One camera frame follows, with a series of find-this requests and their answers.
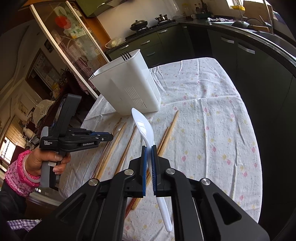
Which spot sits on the crumpled cloth on counter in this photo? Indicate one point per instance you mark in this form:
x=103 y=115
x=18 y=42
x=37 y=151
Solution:
x=217 y=20

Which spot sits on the green range hood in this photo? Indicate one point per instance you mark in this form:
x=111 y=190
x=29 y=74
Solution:
x=92 y=8

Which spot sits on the white floral tablecloth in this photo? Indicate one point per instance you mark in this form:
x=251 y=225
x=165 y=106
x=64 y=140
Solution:
x=208 y=127

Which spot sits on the white plastic spoon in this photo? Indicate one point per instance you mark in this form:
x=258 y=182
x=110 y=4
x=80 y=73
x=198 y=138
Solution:
x=144 y=132

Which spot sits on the plastic bag of food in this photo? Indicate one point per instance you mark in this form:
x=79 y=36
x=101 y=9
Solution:
x=115 y=42

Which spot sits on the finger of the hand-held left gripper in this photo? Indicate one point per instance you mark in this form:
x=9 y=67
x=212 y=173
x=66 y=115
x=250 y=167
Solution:
x=85 y=132
x=92 y=141

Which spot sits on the black gas stove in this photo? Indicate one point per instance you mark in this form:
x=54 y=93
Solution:
x=152 y=27

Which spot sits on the purple checked cloth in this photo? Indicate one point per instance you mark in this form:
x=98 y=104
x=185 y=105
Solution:
x=23 y=225

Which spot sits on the light bamboo chopstick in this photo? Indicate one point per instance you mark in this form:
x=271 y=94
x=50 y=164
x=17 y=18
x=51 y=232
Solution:
x=170 y=129
x=112 y=150

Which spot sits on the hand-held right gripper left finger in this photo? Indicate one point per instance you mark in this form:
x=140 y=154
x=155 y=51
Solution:
x=144 y=172

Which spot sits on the black frying pan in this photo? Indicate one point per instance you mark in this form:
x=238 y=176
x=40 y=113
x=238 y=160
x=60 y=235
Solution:
x=245 y=25

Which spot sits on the pale pink bangle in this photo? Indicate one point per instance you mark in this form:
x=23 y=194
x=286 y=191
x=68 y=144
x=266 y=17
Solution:
x=29 y=173

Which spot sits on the steel pot with lid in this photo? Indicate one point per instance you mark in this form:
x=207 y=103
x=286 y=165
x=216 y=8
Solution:
x=161 y=18

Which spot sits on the red checked apron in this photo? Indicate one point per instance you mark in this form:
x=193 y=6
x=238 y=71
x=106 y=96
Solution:
x=84 y=71

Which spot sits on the white plastic utensil holder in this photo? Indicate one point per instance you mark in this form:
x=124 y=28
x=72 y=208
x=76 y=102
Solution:
x=129 y=83

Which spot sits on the glass sliding door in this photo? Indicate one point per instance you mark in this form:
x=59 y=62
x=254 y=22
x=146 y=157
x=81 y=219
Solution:
x=69 y=46

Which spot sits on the person's left hand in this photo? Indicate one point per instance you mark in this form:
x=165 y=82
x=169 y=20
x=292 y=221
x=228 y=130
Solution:
x=37 y=162

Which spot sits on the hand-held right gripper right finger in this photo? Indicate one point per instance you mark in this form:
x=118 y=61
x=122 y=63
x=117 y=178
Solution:
x=154 y=172

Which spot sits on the person's left forearm pink sleeve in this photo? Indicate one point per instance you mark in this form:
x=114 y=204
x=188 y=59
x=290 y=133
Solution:
x=16 y=176

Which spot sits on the black wok with lid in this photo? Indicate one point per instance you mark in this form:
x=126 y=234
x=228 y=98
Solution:
x=138 y=24

